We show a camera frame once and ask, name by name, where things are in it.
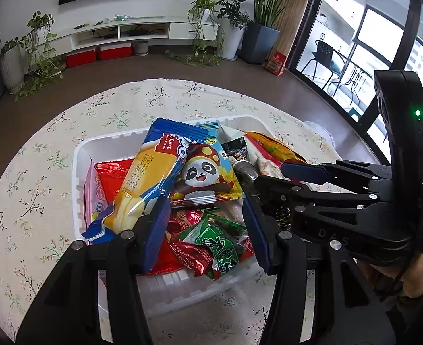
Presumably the large red snack packet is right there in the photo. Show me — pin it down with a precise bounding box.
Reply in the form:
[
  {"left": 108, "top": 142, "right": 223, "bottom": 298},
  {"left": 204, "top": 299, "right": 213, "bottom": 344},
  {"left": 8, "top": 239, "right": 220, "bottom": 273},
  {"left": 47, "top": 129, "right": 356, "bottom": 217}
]
[{"left": 93, "top": 158, "right": 258, "bottom": 277}]

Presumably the white plastic tray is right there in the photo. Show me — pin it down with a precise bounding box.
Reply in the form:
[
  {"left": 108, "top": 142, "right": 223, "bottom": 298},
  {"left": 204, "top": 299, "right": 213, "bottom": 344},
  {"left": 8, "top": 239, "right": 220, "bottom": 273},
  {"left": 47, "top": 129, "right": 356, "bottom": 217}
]
[{"left": 71, "top": 115, "right": 337, "bottom": 319}]

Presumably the white television cabinet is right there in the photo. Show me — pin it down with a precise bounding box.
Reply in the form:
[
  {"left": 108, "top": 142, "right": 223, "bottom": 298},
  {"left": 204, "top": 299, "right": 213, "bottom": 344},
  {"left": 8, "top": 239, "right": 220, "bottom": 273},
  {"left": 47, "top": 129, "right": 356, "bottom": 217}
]
[{"left": 39, "top": 19, "right": 219, "bottom": 58}]

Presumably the black framed glass door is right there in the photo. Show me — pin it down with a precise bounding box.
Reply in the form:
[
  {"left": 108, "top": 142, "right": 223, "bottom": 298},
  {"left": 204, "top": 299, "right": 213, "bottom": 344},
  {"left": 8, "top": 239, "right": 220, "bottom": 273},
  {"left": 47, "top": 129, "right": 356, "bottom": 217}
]
[{"left": 287, "top": 0, "right": 423, "bottom": 187}]

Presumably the broad leaf plant grey pot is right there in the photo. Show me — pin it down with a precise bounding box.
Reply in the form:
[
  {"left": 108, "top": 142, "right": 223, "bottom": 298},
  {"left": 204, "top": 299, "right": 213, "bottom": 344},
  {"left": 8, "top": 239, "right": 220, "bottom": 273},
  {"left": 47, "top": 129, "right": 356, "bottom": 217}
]
[{"left": 236, "top": 0, "right": 321, "bottom": 64}]

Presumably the blue cake packet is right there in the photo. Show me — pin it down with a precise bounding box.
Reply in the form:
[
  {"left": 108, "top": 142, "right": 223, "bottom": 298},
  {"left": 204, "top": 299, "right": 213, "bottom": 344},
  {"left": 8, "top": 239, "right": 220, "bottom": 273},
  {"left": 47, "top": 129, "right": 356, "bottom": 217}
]
[{"left": 81, "top": 117, "right": 190, "bottom": 246}]

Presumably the white snack packet red ribbon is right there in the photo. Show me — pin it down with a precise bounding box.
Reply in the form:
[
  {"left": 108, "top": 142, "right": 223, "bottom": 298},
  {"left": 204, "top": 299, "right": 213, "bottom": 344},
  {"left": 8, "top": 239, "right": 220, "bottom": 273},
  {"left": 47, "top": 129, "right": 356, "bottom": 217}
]
[{"left": 249, "top": 140, "right": 287, "bottom": 178}]

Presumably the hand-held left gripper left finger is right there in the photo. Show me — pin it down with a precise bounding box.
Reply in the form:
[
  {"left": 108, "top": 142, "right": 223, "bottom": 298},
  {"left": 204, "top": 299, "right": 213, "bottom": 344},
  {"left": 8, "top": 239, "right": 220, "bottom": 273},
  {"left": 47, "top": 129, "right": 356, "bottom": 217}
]
[{"left": 16, "top": 197, "right": 171, "bottom": 345}]

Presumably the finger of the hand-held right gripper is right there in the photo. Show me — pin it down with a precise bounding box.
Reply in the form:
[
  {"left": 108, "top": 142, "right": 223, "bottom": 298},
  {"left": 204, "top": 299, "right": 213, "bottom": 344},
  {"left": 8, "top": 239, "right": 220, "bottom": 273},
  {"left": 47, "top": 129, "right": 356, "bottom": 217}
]
[
  {"left": 253, "top": 175, "right": 392, "bottom": 231},
  {"left": 281, "top": 159, "right": 394, "bottom": 195}
]

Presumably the orange snack packet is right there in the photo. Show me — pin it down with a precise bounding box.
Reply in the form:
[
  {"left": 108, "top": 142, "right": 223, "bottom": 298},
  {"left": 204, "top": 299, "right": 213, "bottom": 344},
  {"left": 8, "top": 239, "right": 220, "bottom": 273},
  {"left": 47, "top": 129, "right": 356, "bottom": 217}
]
[{"left": 244, "top": 131, "right": 307, "bottom": 166}]

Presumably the person's right hand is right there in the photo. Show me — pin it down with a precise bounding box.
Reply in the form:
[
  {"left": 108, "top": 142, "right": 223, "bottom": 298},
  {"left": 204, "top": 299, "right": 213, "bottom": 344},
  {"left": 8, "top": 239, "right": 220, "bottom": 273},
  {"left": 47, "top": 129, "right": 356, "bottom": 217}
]
[{"left": 358, "top": 252, "right": 423, "bottom": 299}]

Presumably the floral tablecloth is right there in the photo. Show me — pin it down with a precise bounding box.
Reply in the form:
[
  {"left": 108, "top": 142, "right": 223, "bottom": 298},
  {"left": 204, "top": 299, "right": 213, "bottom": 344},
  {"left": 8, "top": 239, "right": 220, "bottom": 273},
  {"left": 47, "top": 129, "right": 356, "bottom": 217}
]
[{"left": 0, "top": 78, "right": 391, "bottom": 345}]

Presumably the bushy plant smooth white pot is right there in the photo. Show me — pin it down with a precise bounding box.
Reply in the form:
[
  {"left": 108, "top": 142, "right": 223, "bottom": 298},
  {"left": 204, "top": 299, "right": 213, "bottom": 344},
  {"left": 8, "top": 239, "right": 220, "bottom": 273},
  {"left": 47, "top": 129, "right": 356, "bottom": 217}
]
[{"left": 217, "top": 0, "right": 250, "bottom": 62}]

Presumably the pink snack packet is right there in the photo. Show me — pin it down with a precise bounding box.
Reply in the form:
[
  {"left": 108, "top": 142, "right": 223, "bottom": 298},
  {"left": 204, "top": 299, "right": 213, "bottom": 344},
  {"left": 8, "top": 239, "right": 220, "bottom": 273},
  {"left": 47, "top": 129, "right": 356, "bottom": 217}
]
[{"left": 83, "top": 156, "right": 113, "bottom": 234}]

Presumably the grey trash can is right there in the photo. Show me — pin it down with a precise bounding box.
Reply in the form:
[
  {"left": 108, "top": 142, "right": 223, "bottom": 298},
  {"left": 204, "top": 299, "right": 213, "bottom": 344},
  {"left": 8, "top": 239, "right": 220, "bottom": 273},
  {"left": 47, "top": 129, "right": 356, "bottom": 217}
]
[{"left": 303, "top": 120, "right": 337, "bottom": 150}]

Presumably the beige curtain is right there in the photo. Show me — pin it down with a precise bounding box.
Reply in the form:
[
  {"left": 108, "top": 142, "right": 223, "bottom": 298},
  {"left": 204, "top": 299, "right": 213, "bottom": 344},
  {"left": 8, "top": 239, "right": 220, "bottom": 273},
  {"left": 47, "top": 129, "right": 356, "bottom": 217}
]
[{"left": 269, "top": 0, "right": 318, "bottom": 65}]

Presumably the red paper bag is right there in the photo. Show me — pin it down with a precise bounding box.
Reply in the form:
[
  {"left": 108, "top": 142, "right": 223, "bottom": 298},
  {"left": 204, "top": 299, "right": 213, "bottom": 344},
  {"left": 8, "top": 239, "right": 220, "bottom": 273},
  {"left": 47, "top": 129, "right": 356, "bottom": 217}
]
[{"left": 267, "top": 51, "right": 287, "bottom": 77}]

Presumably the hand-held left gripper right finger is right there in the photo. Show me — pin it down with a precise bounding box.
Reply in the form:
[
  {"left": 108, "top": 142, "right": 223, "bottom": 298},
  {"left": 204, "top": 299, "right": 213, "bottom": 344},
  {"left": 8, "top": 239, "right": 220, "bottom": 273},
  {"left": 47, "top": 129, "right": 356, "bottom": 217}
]
[{"left": 242, "top": 198, "right": 407, "bottom": 345}]

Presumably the plant in ribbed white pot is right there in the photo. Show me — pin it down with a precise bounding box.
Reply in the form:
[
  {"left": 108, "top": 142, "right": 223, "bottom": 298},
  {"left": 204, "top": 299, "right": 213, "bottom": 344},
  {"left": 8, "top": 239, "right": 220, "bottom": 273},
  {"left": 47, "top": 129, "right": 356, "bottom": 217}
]
[{"left": 0, "top": 38, "right": 27, "bottom": 92}]

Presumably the black balcony table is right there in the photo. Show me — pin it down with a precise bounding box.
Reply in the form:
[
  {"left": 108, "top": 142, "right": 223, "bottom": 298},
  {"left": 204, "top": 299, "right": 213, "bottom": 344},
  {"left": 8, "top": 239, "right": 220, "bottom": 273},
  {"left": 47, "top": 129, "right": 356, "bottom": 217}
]
[{"left": 326, "top": 61, "right": 372, "bottom": 97}]

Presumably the green snack packet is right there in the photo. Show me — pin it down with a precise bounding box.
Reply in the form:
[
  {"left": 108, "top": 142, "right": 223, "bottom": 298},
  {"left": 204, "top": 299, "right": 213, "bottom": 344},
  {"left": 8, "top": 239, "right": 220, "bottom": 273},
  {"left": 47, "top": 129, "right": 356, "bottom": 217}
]
[{"left": 178, "top": 210, "right": 250, "bottom": 281}]

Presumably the black snack packet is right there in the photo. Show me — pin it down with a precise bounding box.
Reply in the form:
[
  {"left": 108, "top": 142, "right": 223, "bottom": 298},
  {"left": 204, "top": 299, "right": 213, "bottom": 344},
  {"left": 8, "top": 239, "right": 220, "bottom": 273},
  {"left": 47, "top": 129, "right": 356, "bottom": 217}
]
[{"left": 219, "top": 126, "right": 260, "bottom": 187}]

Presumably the clear plastic snack packet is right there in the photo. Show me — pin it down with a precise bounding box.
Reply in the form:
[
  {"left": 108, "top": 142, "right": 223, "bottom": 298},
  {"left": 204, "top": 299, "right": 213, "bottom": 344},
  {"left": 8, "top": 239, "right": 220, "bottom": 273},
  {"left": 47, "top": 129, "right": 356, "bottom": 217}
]
[{"left": 211, "top": 201, "right": 248, "bottom": 231}]

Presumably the trailing vine plant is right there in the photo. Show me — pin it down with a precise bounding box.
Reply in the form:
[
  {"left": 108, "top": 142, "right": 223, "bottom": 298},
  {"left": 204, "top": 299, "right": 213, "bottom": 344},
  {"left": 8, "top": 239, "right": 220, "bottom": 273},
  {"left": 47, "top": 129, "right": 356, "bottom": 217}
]
[
  {"left": 165, "top": 0, "right": 223, "bottom": 69},
  {"left": 14, "top": 11, "right": 66, "bottom": 101}
]

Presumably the black balcony chair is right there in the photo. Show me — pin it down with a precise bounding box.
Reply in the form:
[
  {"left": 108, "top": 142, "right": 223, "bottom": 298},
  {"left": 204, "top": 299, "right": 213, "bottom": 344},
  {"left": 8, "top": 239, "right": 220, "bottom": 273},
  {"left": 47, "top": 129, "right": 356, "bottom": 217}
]
[{"left": 301, "top": 40, "right": 345, "bottom": 80}]

